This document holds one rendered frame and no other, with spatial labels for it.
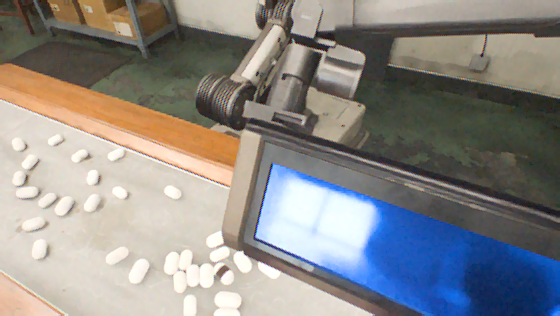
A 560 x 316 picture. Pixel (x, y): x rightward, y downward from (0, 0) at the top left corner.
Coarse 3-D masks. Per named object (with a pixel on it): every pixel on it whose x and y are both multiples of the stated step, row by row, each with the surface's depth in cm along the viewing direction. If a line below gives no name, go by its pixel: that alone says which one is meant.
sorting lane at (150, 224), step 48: (0, 144) 72; (48, 144) 72; (96, 144) 72; (0, 192) 62; (48, 192) 62; (96, 192) 62; (144, 192) 62; (192, 192) 62; (0, 240) 55; (48, 240) 55; (96, 240) 55; (144, 240) 55; (192, 240) 55; (48, 288) 49; (96, 288) 49; (144, 288) 49; (192, 288) 49; (240, 288) 49; (288, 288) 49
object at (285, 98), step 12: (276, 84) 49; (288, 84) 48; (300, 84) 49; (276, 96) 49; (288, 96) 48; (300, 96) 49; (276, 108) 48; (288, 108) 48; (300, 108) 50; (288, 120) 47; (300, 120) 47; (312, 132) 52
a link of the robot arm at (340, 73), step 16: (304, 0) 47; (304, 16) 47; (320, 16) 47; (304, 32) 47; (320, 48) 51; (336, 48) 49; (336, 64) 48; (352, 64) 48; (320, 80) 48; (336, 80) 48; (352, 80) 47; (336, 96) 50; (352, 96) 48
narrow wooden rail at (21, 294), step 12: (0, 276) 47; (0, 288) 46; (12, 288) 46; (24, 288) 46; (0, 300) 45; (12, 300) 45; (24, 300) 45; (36, 300) 45; (0, 312) 44; (12, 312) 44; (24, 312) 44; (36, 312) 44; (48, 312) 44; (60, 312) 44
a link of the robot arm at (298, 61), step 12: (288, 48) 50; (300, 48) 49; (312, 48) 49; (288, 60) 49; (300, 60) 49; (312, 60) 49; (276, 72) 50; (288, 72) 49; (300, 72) 49; (312, 72) 50
